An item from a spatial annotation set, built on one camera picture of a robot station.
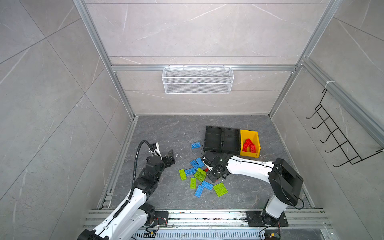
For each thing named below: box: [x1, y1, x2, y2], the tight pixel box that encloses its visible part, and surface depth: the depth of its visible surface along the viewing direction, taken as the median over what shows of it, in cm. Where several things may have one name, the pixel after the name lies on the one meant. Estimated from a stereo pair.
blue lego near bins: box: [191, 142, 202, 149], surface depth 103 cm
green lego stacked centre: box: [194, 167, 207, 183], surface depth 89 cm
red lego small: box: [244, 138, 254, 148], surface depth 100 cm
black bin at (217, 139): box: [204, 125, 231, 155], surface depth 109 cm
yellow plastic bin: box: [240, 129, 261, 158], surface depth 100 cm
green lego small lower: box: [190, 177, 197, 189], surface depth 87 cm
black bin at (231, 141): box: [221, 128, 241, 156], surface depth 109 cm
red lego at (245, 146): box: [242, 142, 250, 152], surface depth 99 cm
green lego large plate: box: [213, 182, 229, 197], surface depth 84 cm
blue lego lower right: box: [201, 180, 214, 191], surface depth 85 cm
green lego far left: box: [179, 169, 187, 181], surface depth 89 cm
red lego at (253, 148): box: [250, 144, 257, 154], surface depth 100 cm
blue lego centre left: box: [190, 160, 200, 170], surface depth 94 cm
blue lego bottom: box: [194, 184, 204, 198], surface depth 83 cm
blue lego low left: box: [185, 168, 196, 176], surface depth 91 cm
